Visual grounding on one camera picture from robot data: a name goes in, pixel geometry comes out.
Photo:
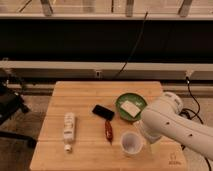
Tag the translucent white cup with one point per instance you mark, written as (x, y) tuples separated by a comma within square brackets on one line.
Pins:
[(131, 143)]

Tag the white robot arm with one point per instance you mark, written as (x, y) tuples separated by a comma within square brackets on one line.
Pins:
[(162, 118)]

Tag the green ceramic bowl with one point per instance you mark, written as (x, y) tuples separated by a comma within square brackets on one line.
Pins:
[(136, 99)]

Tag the black smartphone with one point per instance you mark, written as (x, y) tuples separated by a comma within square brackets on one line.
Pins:
[(103, 112)]

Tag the white sponge block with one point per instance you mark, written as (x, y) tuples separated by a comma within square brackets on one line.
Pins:
[(130, 108)]

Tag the white plastic bottle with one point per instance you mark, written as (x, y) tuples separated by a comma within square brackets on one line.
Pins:
[(69, 131)]

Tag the black chair base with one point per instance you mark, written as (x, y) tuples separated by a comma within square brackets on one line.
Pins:
[(10, 102)]

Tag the white wall outlet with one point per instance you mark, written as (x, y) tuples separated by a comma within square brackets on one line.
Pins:
[(98, 74)]

